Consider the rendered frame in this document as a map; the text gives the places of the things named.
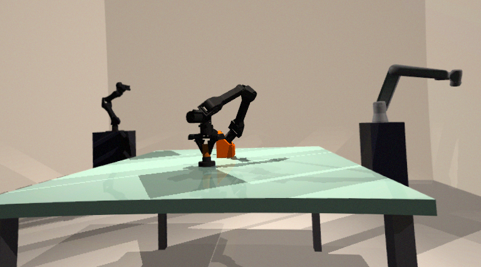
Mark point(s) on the orange knob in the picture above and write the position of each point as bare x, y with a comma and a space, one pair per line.
205, 150

